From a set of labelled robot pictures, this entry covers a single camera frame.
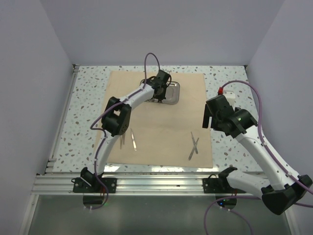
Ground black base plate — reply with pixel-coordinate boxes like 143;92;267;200
202;178;237;194
71;177;117;193

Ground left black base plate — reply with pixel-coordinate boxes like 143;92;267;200
71;177;117;193

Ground steel pointed tweezers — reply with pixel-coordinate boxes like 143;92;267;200
120;133;126;149

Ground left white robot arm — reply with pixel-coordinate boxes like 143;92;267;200
80;70;172;192

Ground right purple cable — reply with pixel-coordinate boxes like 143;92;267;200
203;80;313;235

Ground steel instrument tray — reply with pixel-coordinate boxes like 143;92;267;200
145;81;180;105

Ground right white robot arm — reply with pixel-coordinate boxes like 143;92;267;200
202;95;313;215

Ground aluminium mounting rail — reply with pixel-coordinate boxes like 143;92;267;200
31;171;269;196

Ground beige cloth wrap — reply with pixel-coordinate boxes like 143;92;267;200
106;73;213;168

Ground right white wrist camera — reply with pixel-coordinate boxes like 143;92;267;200
218;87;236;101

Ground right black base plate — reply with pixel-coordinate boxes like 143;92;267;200
202;178;237;194

